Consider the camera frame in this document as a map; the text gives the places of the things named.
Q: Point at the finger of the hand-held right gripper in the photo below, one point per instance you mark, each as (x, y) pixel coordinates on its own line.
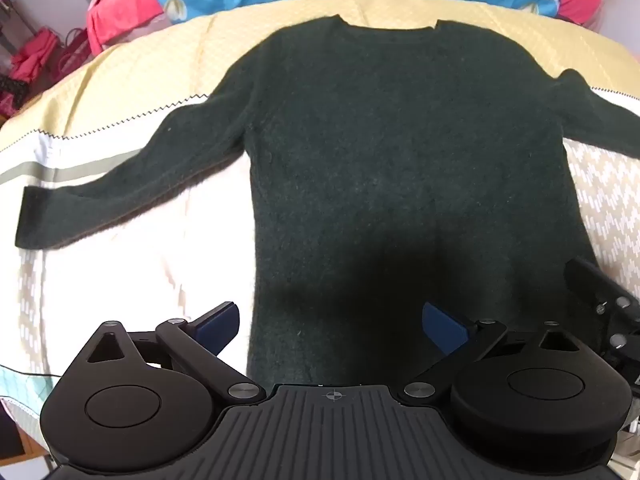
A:
(595, 282)
(625, 355)

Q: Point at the dark patterned bag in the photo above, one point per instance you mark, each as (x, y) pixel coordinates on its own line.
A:
(11, 94)

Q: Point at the pink cloth bag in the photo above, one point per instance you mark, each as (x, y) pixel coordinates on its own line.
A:
(35, 52)

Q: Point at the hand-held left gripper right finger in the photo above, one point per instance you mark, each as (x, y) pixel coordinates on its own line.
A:
(442, 331)

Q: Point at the pink tote bag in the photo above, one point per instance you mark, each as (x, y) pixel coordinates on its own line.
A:
(74, 50)

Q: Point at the red pink pillow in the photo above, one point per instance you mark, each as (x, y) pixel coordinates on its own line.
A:
(117, 15)

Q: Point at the light teal sheet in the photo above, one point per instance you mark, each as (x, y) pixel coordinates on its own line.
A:
(20, 385)

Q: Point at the yellow cream zigzag bedspread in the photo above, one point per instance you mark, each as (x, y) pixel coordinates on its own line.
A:
(145, 85)

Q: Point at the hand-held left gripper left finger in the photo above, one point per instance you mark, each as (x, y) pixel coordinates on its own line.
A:
(220, 326)

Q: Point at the dark green sweater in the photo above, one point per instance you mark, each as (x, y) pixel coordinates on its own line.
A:
(380, 170)

